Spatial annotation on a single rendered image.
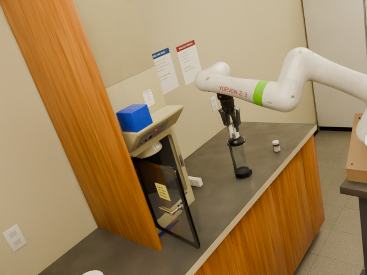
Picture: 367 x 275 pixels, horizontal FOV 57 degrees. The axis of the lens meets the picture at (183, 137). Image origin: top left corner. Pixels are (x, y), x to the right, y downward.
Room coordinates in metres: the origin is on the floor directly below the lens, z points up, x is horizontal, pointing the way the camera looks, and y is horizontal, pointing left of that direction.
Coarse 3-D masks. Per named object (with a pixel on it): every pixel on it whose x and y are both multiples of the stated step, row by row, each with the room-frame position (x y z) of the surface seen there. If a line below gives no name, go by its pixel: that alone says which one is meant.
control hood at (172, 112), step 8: (160, 112) 1.54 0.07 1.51; (168, 112) 1.50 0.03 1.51; (176, 112) 1.52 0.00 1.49; (152, 120) 1.46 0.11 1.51; (160, 120) 1.44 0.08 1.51; (176, 120) 1.60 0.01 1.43; (144, 128) 1.38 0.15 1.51; (152, 128) 1.41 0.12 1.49; (128, 136) 1.38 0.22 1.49; (136, 136) 1.34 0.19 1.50; (128, 144) 1.39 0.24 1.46; (136, 144) 1.38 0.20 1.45; (128, 152) 1.40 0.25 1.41
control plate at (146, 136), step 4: (168, 120) 1.50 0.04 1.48; (164, 124) 1.50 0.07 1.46; (156, 128) 1.45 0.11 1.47; (160, 128) 1.49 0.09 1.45; (164, 128) 1.53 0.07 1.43; (152, 132) 1.44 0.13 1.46; (156, 132) 1.48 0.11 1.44; (160, 132) 1.52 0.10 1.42; (144, 136) 1.40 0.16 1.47; (148, 136) 1.43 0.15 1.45; (152, 136) 1.48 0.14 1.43; (140, 140) 1.39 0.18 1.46; (144, 140) 1.43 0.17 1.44; (148, 140) 1.47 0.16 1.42; (140, 144) 1.42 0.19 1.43; (136, 148) 1.42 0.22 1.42
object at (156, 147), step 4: (156, 144) 1.58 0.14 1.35; (160, 144) 1.60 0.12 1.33; (148, 148) 1.54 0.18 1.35; (152, 148) 1.55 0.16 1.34; (156, 148) 1.56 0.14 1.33; (160, 148) 1.57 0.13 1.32; (144, 152) 1.53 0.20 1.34; (148, 152) 1.53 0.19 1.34; (152, 152) 1.54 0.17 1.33; (156, 152) 1.55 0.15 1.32; (140, 156) 1.53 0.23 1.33; (144, 156) 1.53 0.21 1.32; (148, 156) 1.53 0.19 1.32
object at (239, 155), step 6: (228, 144) 1.74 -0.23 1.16; (234, 144) 1.71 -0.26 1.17; (234, 150) 1.72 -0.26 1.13; (240, 150) 1.72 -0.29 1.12; (234, 156) 1.73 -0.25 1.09; (240, 156) 1.72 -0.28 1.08; (246, 156) 1.73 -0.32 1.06; (234, 162) 1.74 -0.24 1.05; (240, 162) 1.72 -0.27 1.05; (246, 162) 1.72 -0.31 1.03; (234, 168) 1.75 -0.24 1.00; (240, 168) 1.72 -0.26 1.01; (246, 168) 1.72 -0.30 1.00
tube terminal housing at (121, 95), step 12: (144, 72) 1.59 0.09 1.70; (156, 72) 1.64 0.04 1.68; (120, 84) 1.48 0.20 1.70; (132, 84) 1.52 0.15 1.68; (144, 84) 1.57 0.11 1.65; (156, 84) 1.62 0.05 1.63; (108, 96) 1.42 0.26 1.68; (120, 96) 1.46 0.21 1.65; (132, 96) 1.51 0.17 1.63; (156, 96) 1.60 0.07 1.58; (120, 108) 1.45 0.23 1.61; (156, 108) 1.59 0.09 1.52; (168, 132) 1.61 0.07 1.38; (144, 144) 1.49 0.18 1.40; (180, 168) 1.65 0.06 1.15; (192, 192) 1.64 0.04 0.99; (156, 228) 1.42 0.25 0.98
